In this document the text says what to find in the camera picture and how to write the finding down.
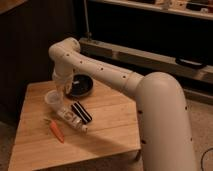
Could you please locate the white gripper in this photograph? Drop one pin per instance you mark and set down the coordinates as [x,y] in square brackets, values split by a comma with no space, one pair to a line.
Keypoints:
[63,77]

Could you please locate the translucent plastic cup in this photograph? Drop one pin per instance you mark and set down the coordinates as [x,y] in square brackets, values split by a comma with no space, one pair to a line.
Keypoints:
[54,100]

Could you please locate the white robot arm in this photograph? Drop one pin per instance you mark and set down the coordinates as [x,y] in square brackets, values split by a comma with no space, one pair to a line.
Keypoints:
[166,131]

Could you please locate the black ceramic bowl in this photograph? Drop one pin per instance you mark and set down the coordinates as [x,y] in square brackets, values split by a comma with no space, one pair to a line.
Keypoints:
[82,85]

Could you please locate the black white striped block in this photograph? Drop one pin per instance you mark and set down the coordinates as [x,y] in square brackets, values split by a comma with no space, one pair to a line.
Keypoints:
[80,111]

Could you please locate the orange toy carrot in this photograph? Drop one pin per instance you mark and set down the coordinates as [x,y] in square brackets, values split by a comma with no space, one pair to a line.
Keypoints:
[55,130]

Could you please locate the wooden table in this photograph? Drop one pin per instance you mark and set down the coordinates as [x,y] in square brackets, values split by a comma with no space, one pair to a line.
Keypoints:
[113,130]

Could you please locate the metal vertical pole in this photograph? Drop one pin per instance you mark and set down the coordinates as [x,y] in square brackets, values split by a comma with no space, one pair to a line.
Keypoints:
[88,33]

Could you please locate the long wooden beam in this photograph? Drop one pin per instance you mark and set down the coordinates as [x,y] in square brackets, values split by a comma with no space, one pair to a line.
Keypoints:
[145,59]

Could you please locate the black handle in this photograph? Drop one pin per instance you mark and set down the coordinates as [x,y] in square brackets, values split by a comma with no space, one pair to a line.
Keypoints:
[190,65]

